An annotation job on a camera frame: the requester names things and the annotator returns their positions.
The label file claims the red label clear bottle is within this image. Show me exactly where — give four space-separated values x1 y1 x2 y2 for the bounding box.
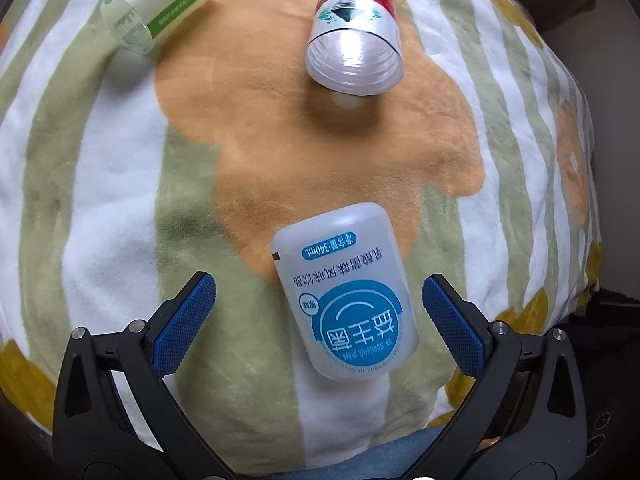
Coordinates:
305 0 404 96

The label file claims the white blue label bottle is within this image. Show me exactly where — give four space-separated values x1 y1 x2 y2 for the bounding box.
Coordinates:
270 203 420 382

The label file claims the floral striped blanket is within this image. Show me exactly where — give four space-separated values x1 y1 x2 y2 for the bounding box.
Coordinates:
1 0 602 476

